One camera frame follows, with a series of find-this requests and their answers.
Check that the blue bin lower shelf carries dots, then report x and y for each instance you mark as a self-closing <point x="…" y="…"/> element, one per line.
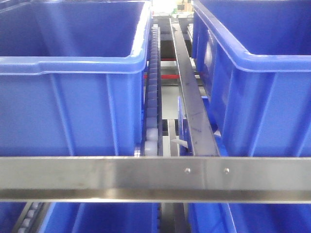
<point x="74" y="217"/>

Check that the white roller track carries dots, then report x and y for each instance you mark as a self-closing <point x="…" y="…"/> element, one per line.
<point x="152" y="128"/>

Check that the blue bin front middle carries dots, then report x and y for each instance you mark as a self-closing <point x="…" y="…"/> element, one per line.
<point x="71" y="76"/>

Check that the blue bin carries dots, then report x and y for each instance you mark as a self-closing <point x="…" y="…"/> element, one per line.
<point x="71" y="76"/>
<point x="254" y="59"/>

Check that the blue bin front right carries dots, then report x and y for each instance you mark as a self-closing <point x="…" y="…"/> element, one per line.
<point x="254" y="59"/>

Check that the steel front crossbar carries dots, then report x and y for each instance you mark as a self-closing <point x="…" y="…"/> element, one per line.
<point x="156" y="179"/>

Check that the steel divider rail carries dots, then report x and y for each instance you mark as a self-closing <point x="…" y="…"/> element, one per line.
<point x="202" y="141"/>

